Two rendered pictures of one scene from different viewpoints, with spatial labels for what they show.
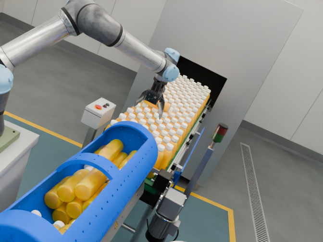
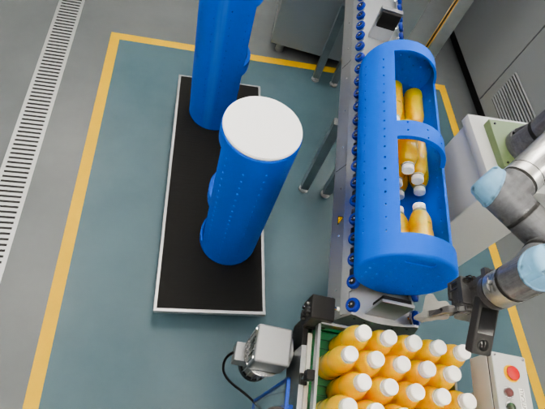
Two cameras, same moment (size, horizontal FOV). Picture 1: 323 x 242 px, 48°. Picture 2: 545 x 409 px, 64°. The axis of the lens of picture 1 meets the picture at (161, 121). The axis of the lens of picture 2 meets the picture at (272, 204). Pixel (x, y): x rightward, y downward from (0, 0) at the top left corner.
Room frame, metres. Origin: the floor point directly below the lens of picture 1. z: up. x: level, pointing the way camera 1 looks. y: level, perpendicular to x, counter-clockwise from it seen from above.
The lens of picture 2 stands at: (2.02, -0.54, 2.14)
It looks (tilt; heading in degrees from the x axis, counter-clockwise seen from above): 57 degrees down; 160
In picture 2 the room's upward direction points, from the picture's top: 24 degrees clockwise
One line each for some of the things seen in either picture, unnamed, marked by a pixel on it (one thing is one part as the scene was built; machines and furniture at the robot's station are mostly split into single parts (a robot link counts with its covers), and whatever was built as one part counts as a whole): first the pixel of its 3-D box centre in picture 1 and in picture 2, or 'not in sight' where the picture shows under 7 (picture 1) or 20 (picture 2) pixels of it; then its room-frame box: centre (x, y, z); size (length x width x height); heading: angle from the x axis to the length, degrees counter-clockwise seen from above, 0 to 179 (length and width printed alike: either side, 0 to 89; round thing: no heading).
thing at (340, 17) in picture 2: not in sight; (328, 45); (-0.41, 0.25, 0.31); 0.06 x 0.06 x 0.63; 83
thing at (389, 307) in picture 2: not in sight; (388, 307); (1.61, 0.08, 0.99); 0.10 x 0.02 x 0.12; 83
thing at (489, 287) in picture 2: (163, 76); (502, 287); (1.71, 0.08, 1.44); 0.08 x 0.08 x 0.05
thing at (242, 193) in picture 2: not in sight; (242, 195); (1.03, -0.32, 0.59); 0.28 x 0.28 x 0.88
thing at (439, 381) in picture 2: not in sight; (433, 380); (1.81, 0.18, 0.99); 0.07 x 0.07 x 0.19
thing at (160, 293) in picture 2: not in sight; (215, 185); (0.66, -0.41, 0.08); 1.50 x 0.52 x 0.15; 2
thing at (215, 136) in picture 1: (217, 136); not in sight; (1.95, -0.33, 1.18); 0.06 x 0.06 x 0.05
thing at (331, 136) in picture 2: not in sight; (319, 159); (0.56, 0.13, 0.31); 0.06 x 0.06 x 0.63; 83
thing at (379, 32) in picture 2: not in sight; (384, 25); (0.29, 0.24, 1.00); 0.10 x 0.04 x 0.15; 83
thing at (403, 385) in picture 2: not in sight; (398, 397); (1.86, 0.07, 0.99); 0.07 x 0.07 x 0.19
